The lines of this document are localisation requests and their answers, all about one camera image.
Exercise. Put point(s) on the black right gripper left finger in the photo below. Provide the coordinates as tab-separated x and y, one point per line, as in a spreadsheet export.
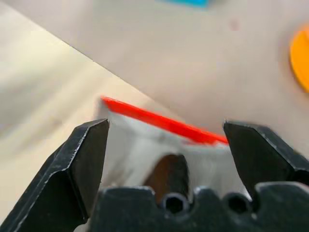
62	178

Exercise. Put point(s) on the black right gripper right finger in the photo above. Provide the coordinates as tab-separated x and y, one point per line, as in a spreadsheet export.
256	157

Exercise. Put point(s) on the white packet with red edge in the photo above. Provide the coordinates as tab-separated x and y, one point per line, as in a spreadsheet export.
164	149

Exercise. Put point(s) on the orange round object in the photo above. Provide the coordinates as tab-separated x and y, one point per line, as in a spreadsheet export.
300	59

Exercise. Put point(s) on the blue object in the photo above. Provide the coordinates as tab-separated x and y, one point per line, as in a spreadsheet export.
184	2

